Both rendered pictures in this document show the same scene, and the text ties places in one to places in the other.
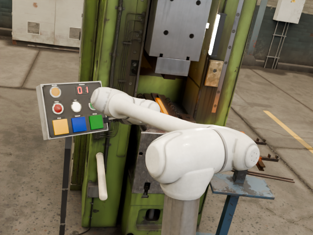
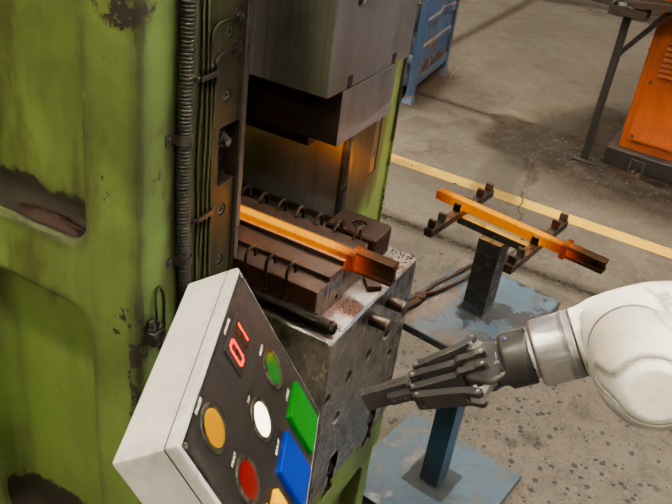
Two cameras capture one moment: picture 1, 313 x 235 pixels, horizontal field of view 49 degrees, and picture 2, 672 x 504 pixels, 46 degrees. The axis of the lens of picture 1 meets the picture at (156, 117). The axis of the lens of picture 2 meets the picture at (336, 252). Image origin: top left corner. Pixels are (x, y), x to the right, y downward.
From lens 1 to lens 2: 1.46 m
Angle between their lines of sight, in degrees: 44
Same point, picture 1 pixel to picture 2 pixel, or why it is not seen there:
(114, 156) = not seen: hidden behind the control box
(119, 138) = not seen: hidden behind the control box
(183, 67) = (385, 91)
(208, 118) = (364, 192)
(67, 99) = (239, 417)
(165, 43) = (360, 35)
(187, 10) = not seen: outside the picture
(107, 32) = (154, 62)
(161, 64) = (349, 111)
